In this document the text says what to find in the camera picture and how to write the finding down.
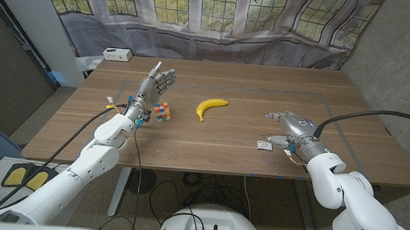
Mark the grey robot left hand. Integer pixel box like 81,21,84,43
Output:
124,59,178,126

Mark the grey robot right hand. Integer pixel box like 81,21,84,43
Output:
262,108,334,165

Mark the white box of matches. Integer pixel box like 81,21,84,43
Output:
257,139,274,152

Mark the white power strip box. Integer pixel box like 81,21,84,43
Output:
101,47,134,63

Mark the yellow toy banana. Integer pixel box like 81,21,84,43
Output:
195,96,229,125

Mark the multicoloured cube puzzle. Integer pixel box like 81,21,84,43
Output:
152,101,173,124

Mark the grey table leg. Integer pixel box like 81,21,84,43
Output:
289,179,320,230

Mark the black round floor fan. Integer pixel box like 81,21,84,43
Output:
126,167,159,196

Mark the printed window backdrop cloth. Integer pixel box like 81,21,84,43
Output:
30,0,387,85

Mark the white table leg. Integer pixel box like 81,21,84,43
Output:
107,165,133,219

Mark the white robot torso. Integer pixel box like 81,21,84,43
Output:
157,199,268,230

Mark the thin white floor cable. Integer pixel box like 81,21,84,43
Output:
239,176,257,223

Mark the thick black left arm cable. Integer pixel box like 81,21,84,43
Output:
0,93,128,222

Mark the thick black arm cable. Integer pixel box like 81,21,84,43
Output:
313,104,410,147
0,93,128,222

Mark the thin black left wrist cable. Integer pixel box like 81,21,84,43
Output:
126,129,148,230

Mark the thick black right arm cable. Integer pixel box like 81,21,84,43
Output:
313,104,410,147

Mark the black floor cable bundle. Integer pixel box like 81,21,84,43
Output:
146,168,245,230

